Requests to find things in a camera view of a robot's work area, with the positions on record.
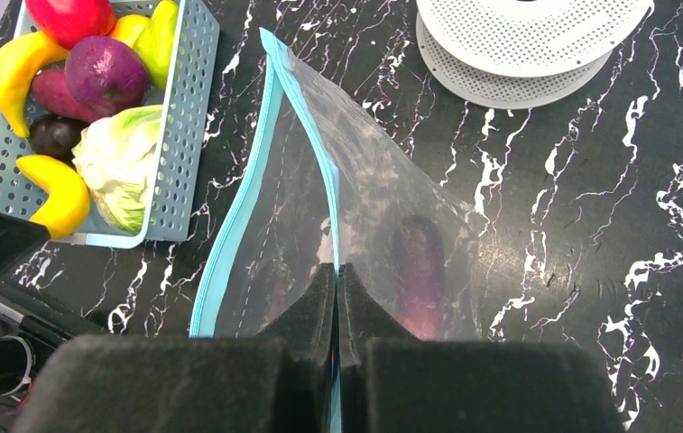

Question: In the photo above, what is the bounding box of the white perforated filament spool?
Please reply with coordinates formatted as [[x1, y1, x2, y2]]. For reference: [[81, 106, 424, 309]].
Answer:
[[416, 0, 653, 110]]

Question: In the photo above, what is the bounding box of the dark toy plum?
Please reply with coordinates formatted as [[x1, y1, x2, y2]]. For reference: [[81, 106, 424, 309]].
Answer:
[[28, 114, 88, 163]]

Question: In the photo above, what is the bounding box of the reddish toy sweet potato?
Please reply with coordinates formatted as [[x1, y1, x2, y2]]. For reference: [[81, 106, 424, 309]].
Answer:
[[30, 69, 102, 124]]

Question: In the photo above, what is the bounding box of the yellow toy banana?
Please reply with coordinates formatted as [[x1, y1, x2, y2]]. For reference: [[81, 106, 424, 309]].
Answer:
[[0, 32, 69, 138], [16, 154, 90, 239]]

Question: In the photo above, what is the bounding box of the green white toy cabbage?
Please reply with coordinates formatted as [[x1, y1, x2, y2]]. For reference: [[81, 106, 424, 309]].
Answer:
[[72, 105, 163, 235]]

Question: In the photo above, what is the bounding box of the purple toy eggplant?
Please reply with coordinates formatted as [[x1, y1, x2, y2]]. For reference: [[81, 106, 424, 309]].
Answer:
[[392, 215, 446, 340]]

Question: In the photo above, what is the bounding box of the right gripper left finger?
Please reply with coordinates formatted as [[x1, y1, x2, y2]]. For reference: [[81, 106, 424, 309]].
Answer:
[[12, 263, 336, 432]]

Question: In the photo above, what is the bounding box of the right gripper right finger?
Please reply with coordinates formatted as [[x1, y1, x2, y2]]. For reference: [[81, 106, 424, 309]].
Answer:
[[338, 264, 623, 432]]

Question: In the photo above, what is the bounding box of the red toy apple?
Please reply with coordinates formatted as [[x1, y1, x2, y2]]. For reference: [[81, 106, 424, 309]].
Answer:
[[25, 0, 116, 50]]

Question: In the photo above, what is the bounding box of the clear zip top bag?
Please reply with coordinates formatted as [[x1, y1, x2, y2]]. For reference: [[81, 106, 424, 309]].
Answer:
[[189, 31, 480, 432]]

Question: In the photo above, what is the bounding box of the green toy pear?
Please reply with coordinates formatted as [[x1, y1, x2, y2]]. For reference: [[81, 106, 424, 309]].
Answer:
[[133, 0, 180, 90]]

